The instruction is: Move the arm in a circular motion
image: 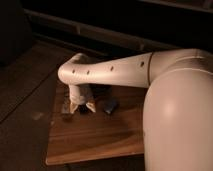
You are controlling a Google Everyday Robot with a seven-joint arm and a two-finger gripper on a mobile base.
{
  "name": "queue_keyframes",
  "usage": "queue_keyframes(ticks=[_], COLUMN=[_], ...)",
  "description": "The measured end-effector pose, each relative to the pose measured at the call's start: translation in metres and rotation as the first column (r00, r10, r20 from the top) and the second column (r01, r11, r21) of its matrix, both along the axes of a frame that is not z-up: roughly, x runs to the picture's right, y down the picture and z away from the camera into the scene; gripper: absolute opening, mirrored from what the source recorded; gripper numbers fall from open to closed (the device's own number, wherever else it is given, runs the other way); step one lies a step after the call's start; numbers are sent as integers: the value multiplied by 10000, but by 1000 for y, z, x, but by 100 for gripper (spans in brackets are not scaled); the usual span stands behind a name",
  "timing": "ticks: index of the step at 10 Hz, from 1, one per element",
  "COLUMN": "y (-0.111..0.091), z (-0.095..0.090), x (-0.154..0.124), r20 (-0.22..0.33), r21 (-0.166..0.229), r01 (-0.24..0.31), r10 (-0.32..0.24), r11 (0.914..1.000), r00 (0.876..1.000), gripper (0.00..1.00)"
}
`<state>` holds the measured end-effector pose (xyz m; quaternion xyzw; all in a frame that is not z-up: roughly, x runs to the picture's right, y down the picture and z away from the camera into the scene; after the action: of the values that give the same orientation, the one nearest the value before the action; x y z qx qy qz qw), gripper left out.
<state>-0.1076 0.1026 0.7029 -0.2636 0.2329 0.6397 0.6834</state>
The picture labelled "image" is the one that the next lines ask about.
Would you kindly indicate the blue sponge block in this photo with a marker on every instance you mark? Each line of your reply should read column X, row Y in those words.
column 110, row 106

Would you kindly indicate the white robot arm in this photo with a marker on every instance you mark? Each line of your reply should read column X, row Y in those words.
column 178, row 106

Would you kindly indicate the wooden board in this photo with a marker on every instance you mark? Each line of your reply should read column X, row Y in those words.
column 97, row 135

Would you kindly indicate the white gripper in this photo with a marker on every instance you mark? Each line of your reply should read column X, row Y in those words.
column 79, row 95

